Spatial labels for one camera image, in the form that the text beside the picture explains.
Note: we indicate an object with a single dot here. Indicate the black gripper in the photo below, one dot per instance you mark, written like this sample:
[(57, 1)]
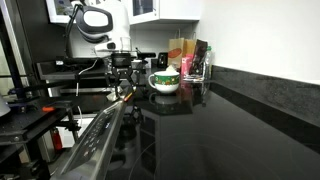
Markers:
[(121, 60)]

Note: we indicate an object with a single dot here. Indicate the red cylinder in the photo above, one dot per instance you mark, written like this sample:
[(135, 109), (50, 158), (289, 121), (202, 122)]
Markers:
[(57, 139)]

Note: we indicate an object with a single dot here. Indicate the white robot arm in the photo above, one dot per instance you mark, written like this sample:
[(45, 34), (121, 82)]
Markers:
[(100, 26)]

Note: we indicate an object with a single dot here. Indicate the pink box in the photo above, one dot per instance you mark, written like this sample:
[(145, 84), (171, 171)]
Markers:
[(186, 65)]

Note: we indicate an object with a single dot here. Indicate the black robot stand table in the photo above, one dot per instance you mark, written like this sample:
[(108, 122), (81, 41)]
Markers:
[(30, 123)]

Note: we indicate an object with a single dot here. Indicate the white wall cabinet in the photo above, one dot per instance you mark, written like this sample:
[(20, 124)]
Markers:
[(160, 10)]

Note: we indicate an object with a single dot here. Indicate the dark coffee bag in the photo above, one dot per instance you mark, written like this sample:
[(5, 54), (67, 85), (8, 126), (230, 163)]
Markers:
[(199, 56)]

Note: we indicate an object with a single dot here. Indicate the brown paper bag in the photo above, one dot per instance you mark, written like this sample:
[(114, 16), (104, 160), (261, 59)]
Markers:
[(178, 51)]

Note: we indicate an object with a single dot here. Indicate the white mug with green band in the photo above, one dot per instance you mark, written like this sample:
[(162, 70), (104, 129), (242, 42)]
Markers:
[(165, 82)]

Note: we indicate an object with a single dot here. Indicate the clear plastic bottle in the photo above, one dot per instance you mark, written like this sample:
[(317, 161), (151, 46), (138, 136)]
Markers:
[(208, 63)]

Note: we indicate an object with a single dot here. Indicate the small black device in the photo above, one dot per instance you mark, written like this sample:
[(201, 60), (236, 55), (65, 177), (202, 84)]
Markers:
[(162, 60)]

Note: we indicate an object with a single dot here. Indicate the yellow pencil with pink eraser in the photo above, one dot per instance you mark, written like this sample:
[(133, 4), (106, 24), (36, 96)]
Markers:
[(128, 96)]

